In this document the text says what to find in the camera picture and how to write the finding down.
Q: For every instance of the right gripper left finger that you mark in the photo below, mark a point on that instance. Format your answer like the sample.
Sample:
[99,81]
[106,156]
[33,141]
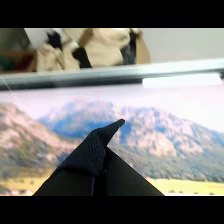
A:
[66,185]

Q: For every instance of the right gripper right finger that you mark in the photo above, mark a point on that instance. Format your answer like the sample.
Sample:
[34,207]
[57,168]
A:
[126,181]

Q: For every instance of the black garment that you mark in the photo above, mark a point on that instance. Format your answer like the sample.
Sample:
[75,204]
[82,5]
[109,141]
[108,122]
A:
[91,150]

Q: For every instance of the silver frame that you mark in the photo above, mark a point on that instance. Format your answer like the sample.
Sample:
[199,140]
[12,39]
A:
[100,75]

